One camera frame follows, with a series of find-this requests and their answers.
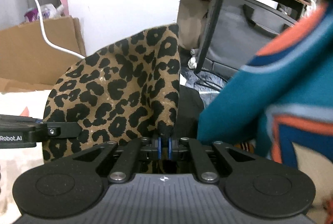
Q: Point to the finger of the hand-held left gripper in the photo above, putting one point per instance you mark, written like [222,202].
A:
[61,130]

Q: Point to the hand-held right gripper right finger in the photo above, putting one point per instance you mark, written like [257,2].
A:
[172,148]

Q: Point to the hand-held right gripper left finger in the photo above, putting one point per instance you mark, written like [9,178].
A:
[158,148]

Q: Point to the leopard print garment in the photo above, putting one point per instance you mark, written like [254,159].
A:
[117,94]

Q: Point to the bear print bed sheet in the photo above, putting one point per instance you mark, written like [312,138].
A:
[20,114]

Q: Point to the black folded garment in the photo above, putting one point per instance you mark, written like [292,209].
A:
[190,109]

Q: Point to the brown cardboard sheet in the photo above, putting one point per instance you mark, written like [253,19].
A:
[33,57]

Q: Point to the purple detergent pouch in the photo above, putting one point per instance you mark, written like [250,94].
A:
[39,13]

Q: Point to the teal patterned cloth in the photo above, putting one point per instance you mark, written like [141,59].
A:
[281,88]

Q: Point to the beige cloth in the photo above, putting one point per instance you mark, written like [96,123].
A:
[195,16]

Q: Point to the grey bag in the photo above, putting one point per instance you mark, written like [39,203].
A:
[247,31]

